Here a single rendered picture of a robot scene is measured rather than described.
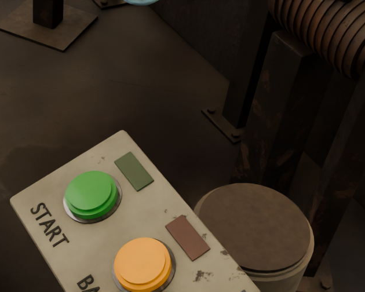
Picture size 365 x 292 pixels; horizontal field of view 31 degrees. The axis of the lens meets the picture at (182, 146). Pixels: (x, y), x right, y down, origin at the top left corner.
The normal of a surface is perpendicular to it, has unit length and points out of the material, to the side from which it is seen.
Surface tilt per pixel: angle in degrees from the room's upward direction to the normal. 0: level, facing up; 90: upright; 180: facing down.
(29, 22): 0
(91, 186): 20
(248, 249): 0
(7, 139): 0
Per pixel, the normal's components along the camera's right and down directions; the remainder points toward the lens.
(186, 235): -0.14, -0.59
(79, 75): 0.15, -0.73
